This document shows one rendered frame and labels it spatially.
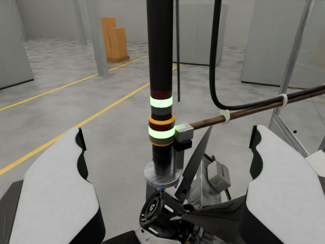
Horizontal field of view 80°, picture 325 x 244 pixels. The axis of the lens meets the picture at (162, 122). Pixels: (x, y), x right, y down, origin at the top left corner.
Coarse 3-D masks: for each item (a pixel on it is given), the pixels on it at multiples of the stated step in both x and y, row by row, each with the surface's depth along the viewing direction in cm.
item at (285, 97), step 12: (216, 0) 27; (216, 12) 27; (216, 24) 28; (216, 36) 29; (216, 48) 30; (324, 84) 50; (216, 96) 34; (288, 96) 44; (228, 108) 37; (240, 108) 39; (228, 120) 37
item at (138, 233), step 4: (140, 228) 62; (136, 232) 63; (140, 232) 62; (144, 232) 62; (148, 232) 61; (136, 236) 62; (140, 236) 62; (144, 236) 61; (148, 236) 61; (152, 236) 60; (140, 240) 62; (144, 240) 61
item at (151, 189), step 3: (147, 183) 91; (147, 186) 91; (150, 186) 81; (150, 189) 82; (153, 189) 74; (156, 189) 71; (150, 192) 83; (153, 192) 76; (147, 195) 90; (150, 195) 84; (147, 198) 90
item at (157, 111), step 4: (152, 108) 30; (156, 108) 29; (160, 108) 29; (164, 108) 29; (168, 108) 29; (152, 112) 30; (156, 112) 30; (160, 112) 29; (164, 112) 29; (168, 112) 30
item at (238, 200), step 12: (216, 204) 48; (228, 204) 41; (240, 204) 38; (192, 216) 44; (204, 216) 41; (216, 216) 38; (228, 216) 35; (204, 228) 36; (216, 228) 34; (228, 228) 32; (228, 240) 30; (240, 240) 28
